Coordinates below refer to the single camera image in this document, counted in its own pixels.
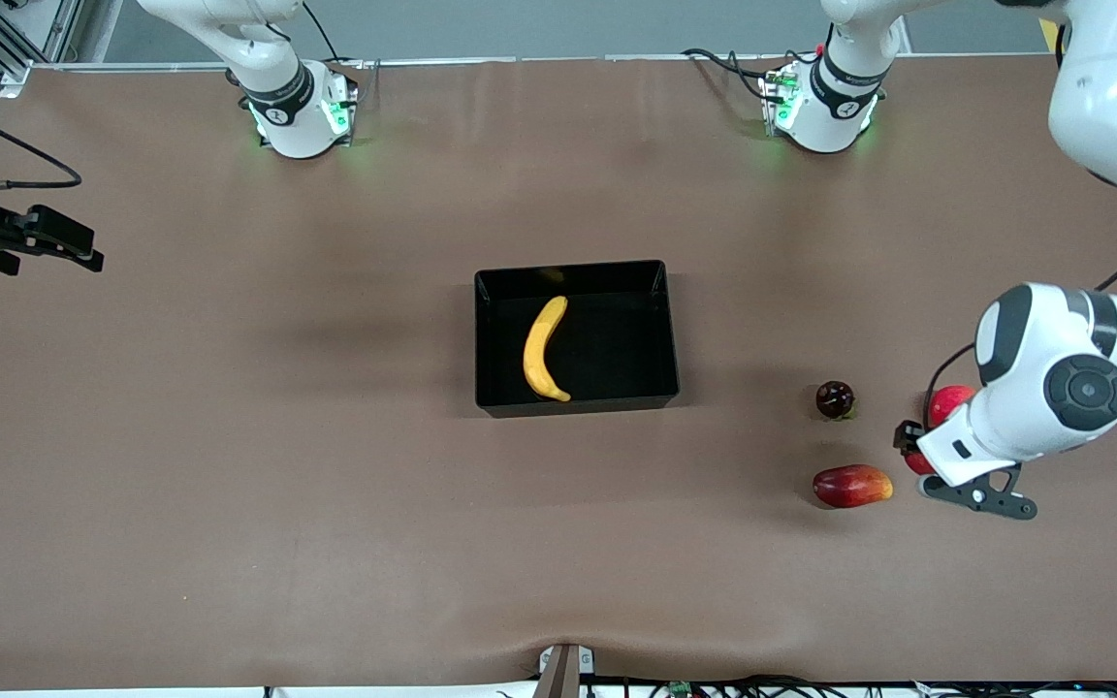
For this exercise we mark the yellow banana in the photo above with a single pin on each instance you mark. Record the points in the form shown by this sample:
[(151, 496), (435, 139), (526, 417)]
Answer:
[(539, 354)]

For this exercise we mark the red yellow apple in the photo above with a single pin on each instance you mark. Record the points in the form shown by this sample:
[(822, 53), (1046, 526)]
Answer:
[(917, 463)]

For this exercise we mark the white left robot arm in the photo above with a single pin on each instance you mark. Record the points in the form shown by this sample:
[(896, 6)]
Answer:
[(1111, 97)]

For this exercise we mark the red yellow mango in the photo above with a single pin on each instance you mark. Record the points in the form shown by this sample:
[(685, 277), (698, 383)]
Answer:
[(849, 487)]

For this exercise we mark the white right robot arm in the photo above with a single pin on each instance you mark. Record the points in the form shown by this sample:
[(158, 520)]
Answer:
[(297, 126)]

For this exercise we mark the red peach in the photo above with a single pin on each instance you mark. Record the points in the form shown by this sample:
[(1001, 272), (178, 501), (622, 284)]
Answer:
[(946, 402)]

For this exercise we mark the metal table edge bracket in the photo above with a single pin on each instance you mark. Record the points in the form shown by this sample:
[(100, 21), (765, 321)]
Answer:
[(563, 674)]

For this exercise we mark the black plastic box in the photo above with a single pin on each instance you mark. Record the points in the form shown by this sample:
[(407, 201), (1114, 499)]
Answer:
[(617, 368)]

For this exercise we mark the brown table mat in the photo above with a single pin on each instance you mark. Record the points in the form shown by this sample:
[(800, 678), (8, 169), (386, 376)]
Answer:
[(229, 485)]

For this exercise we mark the aluminium frame rail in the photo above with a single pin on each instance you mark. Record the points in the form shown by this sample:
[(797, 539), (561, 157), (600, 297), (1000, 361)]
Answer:
[(14, 76)]

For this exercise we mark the dark purple plum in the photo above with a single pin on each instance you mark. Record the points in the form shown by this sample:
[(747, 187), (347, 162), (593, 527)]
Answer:
[(834, 398)]

